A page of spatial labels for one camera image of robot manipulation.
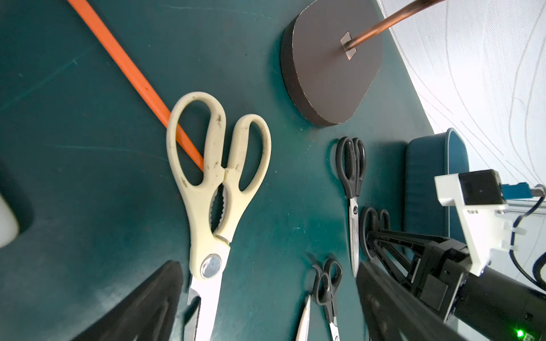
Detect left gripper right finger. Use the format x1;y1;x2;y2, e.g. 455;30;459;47
356;261;463;340

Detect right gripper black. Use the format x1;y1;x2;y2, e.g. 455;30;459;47
365;230;471;322

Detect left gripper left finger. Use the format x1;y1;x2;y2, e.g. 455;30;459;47
75;261;183;340

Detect black scissors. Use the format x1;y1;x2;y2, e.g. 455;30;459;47
336;136;367;277
311;258;344;341
359;207;391;261

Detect pink handled scissors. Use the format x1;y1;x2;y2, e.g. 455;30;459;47
295;295;311;341

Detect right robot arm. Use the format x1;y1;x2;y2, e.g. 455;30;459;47
360;229;545;340

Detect blue plastic storage box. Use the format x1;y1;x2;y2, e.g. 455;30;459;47
403;128;469;242

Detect green table mat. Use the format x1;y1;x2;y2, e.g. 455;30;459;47
1;1;433;340

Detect white hello kitty spoon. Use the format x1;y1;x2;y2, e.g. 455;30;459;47
0;196;20;248

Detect orange spoon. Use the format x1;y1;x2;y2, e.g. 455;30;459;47
65;0;206;172

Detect copper cup holder stand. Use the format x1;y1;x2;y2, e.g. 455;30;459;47
280;1;436;127

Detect cream handled kitchen scissors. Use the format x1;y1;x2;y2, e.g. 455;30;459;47
166;92;272;340

